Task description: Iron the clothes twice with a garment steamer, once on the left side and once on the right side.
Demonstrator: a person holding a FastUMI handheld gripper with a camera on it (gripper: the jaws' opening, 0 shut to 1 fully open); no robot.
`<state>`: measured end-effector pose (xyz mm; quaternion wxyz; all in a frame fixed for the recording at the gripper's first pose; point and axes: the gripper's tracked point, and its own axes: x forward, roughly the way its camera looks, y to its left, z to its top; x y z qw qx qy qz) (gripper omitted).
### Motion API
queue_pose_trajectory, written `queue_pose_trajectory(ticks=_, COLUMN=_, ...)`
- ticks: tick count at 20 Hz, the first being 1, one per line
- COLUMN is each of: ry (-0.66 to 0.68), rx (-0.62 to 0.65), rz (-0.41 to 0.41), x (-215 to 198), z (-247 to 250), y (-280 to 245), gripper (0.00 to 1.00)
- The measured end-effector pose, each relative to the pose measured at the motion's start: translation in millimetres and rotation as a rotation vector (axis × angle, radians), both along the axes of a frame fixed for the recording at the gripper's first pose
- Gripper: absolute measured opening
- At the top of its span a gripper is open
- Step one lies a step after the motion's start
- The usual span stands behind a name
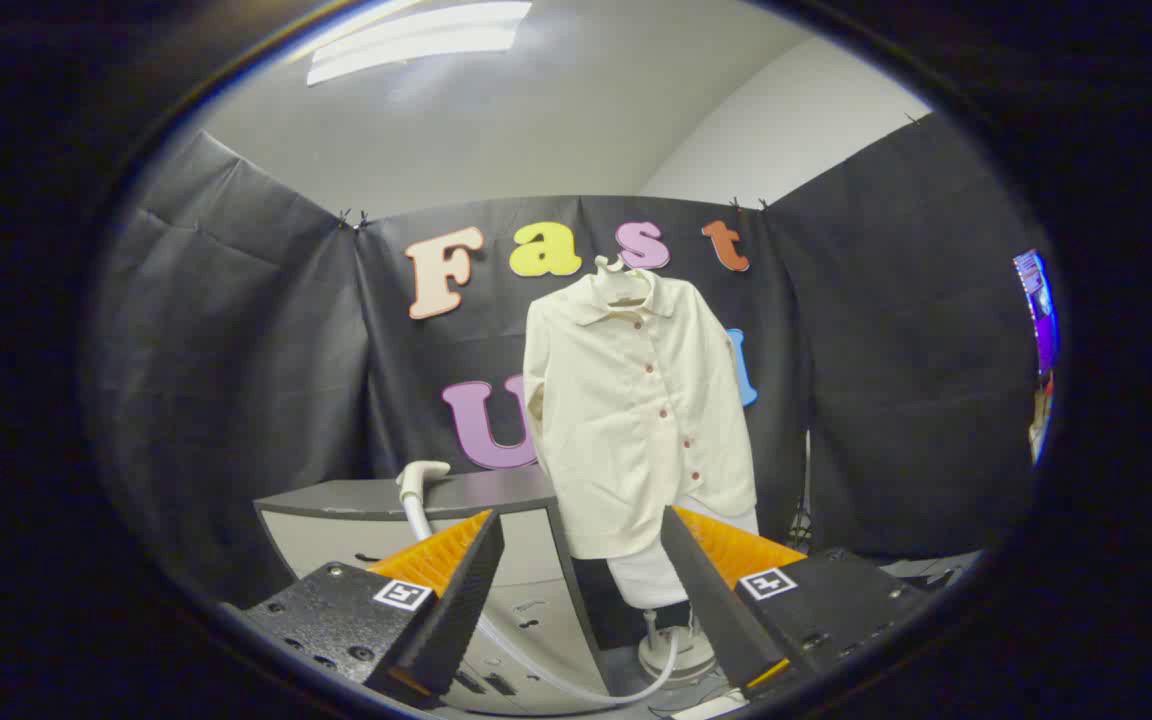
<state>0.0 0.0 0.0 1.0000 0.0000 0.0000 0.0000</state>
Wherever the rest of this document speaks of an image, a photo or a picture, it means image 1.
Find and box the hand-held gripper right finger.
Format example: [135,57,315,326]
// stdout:
[660,505,937,701]

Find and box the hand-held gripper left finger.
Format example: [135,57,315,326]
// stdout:
[221,508,507,713]

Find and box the cream button-up shirt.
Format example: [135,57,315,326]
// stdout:
[521,268,759,561]

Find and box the white plastic clothes hanger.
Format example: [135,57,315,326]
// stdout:
[594,254,655,309]

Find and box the white round stand base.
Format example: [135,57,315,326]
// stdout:
[636,608,719,686]

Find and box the white power strip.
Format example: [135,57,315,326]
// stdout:
[671,693,749,720]

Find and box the grey cabinet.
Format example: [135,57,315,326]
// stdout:
[254,465,617,716]

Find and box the black backdrop cloth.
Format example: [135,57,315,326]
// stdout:
[86,112,1047,611]

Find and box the black cable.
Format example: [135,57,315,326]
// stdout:
[786,430,817,551]

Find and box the wall poster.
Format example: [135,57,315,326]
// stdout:
[1013,248,1062,376]

